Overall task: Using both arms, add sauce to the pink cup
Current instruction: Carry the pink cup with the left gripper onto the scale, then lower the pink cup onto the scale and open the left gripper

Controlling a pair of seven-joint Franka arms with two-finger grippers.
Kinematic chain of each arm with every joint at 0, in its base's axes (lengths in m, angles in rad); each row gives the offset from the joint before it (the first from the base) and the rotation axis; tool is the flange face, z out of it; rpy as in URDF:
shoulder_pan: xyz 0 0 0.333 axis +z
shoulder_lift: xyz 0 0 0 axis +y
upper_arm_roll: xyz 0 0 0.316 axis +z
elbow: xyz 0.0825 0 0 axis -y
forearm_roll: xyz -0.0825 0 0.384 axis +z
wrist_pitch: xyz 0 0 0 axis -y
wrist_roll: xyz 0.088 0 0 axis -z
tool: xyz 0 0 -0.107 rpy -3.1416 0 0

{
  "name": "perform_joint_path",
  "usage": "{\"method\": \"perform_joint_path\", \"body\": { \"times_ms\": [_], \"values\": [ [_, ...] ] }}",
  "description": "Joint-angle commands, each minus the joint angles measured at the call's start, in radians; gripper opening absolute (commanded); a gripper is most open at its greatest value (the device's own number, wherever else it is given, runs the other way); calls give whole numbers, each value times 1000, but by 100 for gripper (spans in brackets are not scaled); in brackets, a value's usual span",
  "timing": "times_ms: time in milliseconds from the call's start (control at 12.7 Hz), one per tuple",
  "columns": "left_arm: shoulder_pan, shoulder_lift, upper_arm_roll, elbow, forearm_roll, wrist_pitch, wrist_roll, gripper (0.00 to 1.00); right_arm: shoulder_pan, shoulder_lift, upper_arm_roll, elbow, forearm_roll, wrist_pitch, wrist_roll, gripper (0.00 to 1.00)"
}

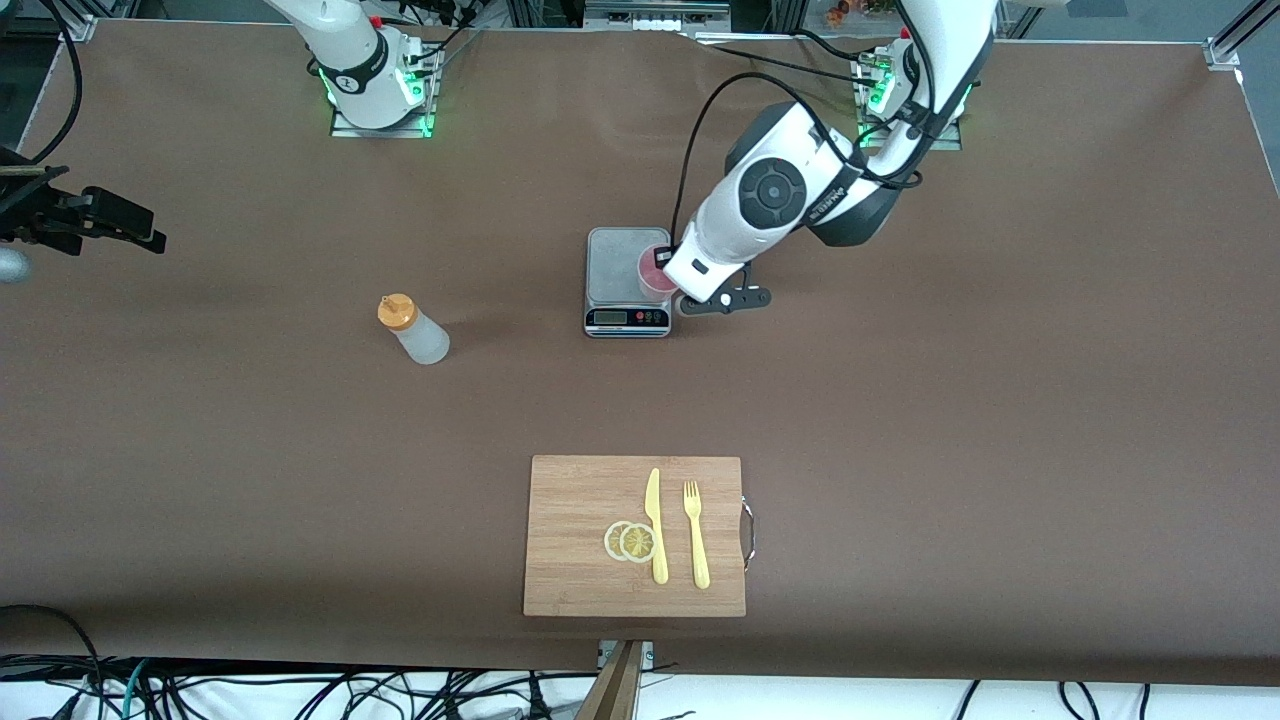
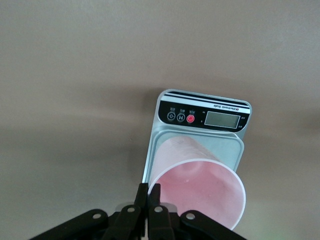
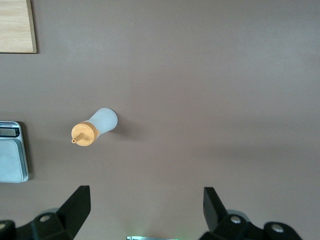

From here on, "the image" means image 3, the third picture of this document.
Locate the brown table cover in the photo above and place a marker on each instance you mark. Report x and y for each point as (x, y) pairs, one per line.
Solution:
(200, 87)

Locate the wooden cutting board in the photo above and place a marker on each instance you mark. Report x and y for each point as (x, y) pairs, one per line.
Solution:
(15, 25)

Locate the squeeze bottle with orange cap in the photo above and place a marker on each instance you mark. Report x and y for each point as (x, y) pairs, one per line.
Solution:
(105, 121)

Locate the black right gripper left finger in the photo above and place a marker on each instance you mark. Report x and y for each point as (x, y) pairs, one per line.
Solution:
(75, 212)

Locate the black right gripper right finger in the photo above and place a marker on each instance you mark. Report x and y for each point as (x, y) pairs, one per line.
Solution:
(215, 212)

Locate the silver digital kitchen scale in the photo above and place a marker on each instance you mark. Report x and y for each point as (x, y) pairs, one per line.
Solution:
(10, 160)

